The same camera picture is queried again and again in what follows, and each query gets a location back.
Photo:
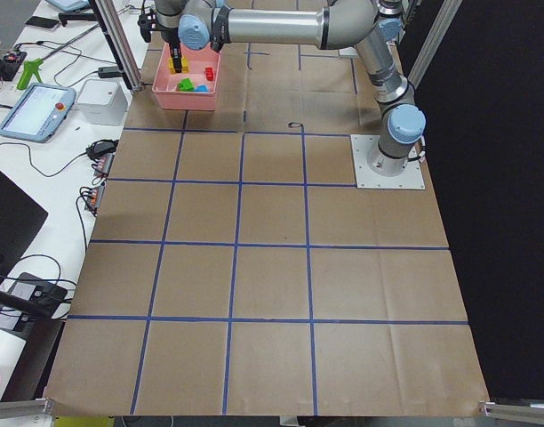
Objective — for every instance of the black power adapter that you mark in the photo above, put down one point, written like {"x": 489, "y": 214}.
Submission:
{"x": 109, "y": 72}

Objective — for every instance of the blue three-stud toy block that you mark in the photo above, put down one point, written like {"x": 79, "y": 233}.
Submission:
{"x": 201, "y": 89}

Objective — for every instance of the blue teach pendant tablet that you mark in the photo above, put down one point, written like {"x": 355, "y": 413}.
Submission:
{"x": 38, "y": 113}

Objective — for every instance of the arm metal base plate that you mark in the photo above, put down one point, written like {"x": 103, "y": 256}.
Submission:
{"x": 373, "y": 170}

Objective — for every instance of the yellow two-stud toy block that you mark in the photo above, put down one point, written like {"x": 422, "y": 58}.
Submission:
{"x": 184, "y": 64}

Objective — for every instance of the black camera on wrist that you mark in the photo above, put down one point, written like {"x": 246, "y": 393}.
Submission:
{"x": 147, "y": 24}

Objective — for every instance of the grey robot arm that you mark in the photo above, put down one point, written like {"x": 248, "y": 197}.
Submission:
{"x": 324, "y": 67}

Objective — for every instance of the green handled reach grabber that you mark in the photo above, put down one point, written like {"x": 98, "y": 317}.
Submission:
{"x": 31, "y": 68}

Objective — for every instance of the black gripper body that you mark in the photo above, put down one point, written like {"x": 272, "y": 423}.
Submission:
{"x": 171, "y": 36}

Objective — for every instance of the aluminium frame post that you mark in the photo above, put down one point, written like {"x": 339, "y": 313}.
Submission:
{"x": 113, "y": 31}

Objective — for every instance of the pink plastic box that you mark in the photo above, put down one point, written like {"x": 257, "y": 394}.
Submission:
{"x": 164, "y": 86}

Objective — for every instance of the green toy block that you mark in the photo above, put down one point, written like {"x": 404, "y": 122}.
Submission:
{"x": 185, "y": 85}

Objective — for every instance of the white square device box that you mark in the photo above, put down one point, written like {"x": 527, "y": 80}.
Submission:
{"x": 102, "y": 102}

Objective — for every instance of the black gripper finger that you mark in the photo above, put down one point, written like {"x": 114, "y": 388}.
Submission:
{"x": 176, "y": 61}

